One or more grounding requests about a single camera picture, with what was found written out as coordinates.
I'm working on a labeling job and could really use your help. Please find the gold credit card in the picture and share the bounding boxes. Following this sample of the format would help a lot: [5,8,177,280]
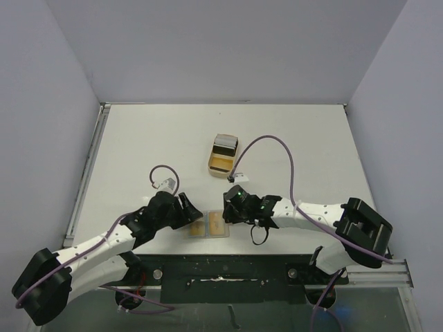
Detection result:
[188,221,206,238]
[208,211,228,238]

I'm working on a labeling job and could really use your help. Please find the beige leather card holder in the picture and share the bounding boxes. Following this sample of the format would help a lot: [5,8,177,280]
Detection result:
[186,210,230,239]

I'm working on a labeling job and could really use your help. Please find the stack of credit cards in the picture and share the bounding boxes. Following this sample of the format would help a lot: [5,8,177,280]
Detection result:
[213,134,238,157]

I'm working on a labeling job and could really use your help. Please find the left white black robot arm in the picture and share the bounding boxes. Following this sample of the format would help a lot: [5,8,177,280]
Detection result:
[12,191,203,326]

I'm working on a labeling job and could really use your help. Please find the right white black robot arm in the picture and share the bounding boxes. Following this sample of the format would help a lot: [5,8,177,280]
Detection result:
[223,185,393,283]

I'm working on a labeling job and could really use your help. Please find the tan oval wooden tray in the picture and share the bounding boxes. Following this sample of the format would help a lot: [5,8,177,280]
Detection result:
[208,147,238,178]

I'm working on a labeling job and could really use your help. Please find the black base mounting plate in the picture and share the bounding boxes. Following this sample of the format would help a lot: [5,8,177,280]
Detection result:
[111,255,331,304]

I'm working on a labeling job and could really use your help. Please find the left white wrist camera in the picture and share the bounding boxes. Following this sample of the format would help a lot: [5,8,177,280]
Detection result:
[152,178,176,194]

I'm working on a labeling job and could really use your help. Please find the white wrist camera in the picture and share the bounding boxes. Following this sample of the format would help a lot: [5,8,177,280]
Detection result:
[152,178,176,194]
[227,172,249,184]

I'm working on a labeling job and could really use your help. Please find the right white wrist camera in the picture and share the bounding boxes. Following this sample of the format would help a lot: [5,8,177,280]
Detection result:
[227,172,249,184]

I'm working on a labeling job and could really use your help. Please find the short black cable loop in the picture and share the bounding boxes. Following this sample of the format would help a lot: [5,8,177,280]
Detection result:
[251,224,270,246]

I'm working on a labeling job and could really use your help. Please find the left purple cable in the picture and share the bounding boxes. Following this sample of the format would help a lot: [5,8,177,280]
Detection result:
[15,165,179,315]

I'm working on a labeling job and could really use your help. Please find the aluminium extrusion rail left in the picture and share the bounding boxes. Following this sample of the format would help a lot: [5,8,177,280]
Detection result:
[64,103,111,246]

